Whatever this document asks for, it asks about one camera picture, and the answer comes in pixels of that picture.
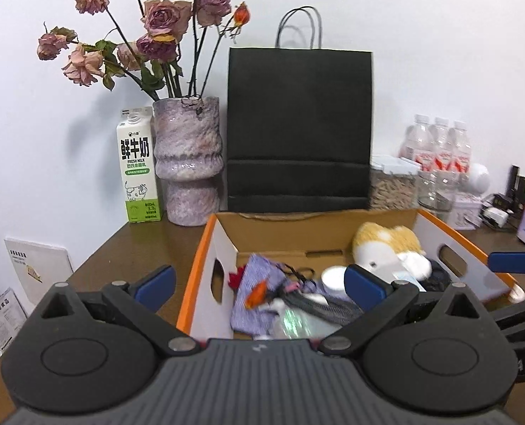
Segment water bottle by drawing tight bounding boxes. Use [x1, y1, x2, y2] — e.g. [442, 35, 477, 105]
[400, 114, 434, 172]
[430, 117, 453, 171]
[448, 121, 472, 174]

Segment clear container with pellets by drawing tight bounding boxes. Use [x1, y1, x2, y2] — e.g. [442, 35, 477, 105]
[369, 155, 421, 210]

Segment white power adapter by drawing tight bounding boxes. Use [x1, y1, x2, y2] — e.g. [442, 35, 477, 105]
[481, 206, 509, 228]

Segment right water bottle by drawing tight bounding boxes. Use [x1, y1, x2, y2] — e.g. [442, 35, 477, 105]
[448, 121, 472, 174]

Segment purple knitted pouch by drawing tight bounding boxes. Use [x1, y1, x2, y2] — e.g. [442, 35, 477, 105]
[230, 253, 316, 335]

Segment black paper shopping bag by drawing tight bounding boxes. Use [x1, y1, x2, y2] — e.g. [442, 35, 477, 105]
[226, 6, 373, 214]

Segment middle water bottle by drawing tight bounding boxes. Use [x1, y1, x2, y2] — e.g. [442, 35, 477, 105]
[430, 117, 453, 171]

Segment white booklet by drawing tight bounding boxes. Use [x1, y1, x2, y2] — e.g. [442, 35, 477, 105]
[4, 238, 73, 306]

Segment white round speaker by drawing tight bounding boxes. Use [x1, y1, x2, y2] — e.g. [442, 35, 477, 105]
[465, 163, 491, 196]

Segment floral tin box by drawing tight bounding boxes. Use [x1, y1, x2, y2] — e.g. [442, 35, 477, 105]
[446, 192, 482, 231]

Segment left water bottle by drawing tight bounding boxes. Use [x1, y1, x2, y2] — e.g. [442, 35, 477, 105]
[400, 114, 434, 172]

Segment green white milk carton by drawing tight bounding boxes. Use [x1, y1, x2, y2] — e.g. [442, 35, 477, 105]
[117, 107, 163, 223]

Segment yellow white plush toy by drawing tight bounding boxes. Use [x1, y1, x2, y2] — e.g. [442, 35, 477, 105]
[352, 222, 433, 283]

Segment red pumpkin cardboard box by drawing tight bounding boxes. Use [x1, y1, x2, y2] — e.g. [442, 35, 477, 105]
[176, 209, 515, 340]

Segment black charger cable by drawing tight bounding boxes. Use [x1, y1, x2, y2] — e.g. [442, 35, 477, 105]
[421, 258, 452, 293]

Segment white plastic lid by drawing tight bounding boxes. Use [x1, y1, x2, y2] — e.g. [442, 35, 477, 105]
[320, 266, 346, 298]

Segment clear glass cup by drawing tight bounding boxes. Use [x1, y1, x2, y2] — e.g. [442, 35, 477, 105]
[417, 171, 459, 222]

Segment dark navy pouch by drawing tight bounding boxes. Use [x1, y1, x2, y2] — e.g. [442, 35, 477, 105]
[281, 291, 363, 326]

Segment dried rose bouquet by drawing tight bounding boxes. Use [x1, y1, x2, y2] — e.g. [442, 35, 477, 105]
[37, 0, 251, 102]

